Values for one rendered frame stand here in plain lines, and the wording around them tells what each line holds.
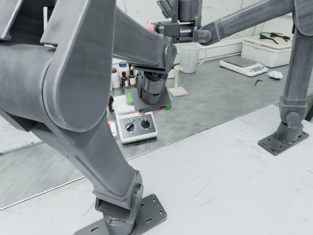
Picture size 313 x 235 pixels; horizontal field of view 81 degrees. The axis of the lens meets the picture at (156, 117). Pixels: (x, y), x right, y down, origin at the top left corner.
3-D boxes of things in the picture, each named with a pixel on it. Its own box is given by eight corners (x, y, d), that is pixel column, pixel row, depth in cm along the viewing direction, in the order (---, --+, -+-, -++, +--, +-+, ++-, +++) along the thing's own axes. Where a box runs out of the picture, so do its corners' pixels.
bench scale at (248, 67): (250, 78, 111) (252, 70, 108) (217, 65, 129) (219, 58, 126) (268, 72, 119) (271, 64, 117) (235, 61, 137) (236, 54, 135)
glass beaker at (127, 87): (132, 99, 72) (130, 79, 67) (142, 103, 70) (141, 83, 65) (121, 106, 68) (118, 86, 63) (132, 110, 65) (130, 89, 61)
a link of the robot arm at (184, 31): (176, 21, 55) (198, 19, 56) (172, 19, 60) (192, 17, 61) (176, 45, 59) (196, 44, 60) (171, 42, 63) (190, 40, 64)
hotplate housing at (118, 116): (158, 138, 66) (158, 120, 61) (121, 146, 63) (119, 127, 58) (143, 107, 83) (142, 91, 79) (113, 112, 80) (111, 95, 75)
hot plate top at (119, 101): (150, 108, 67) (150, 107, 67) (117, 114, 64) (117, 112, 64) (142, 94, 77) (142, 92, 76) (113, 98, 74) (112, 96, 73)
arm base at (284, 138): (263, 125, 59) (285, 138, 54) (299, 109, 67) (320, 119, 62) (255, 143, 63) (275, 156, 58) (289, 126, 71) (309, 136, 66)
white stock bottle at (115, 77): (108, 88, 99) (105, 70, 93) (112, 84, 103) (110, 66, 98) (118, 89, 98) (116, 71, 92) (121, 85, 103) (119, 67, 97)
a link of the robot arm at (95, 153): (117, 173, 41) (19, 27, 16) (145, 182, 39) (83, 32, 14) (103, 203, 37) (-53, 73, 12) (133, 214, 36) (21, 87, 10)
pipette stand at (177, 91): (188, 94, 93) (191, 69, 86) (173, 97, 91) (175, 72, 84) (181, 87, 99) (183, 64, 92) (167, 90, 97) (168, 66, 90)
